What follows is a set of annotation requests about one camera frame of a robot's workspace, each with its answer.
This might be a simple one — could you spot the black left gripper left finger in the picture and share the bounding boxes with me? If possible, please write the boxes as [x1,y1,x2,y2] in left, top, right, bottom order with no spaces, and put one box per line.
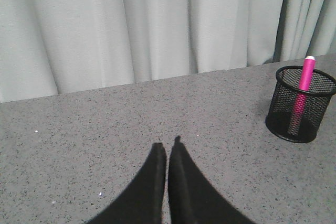
[89,143,166,223]

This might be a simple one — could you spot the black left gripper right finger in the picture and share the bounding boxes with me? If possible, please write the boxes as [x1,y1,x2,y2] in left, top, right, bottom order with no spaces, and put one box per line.
[168,136,253,223]

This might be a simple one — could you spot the grey curtain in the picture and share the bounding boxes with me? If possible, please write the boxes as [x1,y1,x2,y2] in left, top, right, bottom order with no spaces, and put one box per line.
[1,0,335,102]

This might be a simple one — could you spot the black mesh pen holder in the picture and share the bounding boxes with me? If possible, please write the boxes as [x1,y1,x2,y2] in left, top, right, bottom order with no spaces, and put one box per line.
[265,66,335,143]

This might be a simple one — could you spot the pink marker pen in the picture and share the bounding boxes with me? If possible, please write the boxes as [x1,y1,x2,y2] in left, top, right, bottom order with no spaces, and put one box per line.
[288,56,316,135]

